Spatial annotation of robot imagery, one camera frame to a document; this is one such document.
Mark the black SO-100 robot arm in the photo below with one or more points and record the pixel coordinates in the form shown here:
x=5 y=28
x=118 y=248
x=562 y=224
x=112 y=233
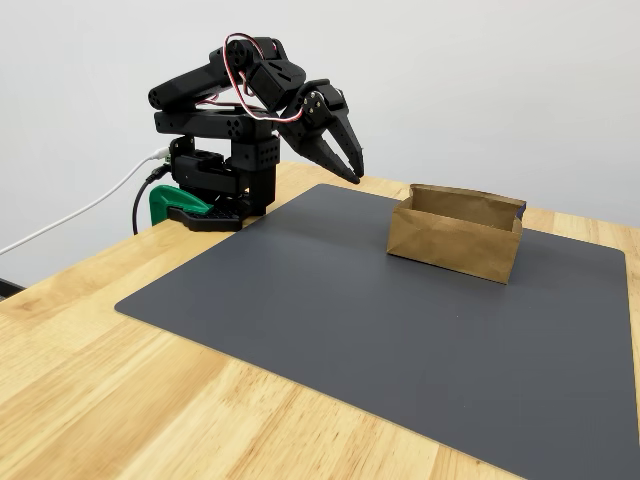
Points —
x=200 y=82

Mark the brown paper box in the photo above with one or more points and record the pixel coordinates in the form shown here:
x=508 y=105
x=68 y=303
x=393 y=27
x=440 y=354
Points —
x=450 y=240

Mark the dark grey rubber mat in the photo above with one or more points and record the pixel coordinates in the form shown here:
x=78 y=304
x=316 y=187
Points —
x=300 y=310

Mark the small green controller board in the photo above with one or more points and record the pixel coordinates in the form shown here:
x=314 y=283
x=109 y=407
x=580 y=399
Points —
x=169 y=157

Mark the green table clamp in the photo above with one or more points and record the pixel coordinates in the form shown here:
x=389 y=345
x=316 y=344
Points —
x=165 y=200

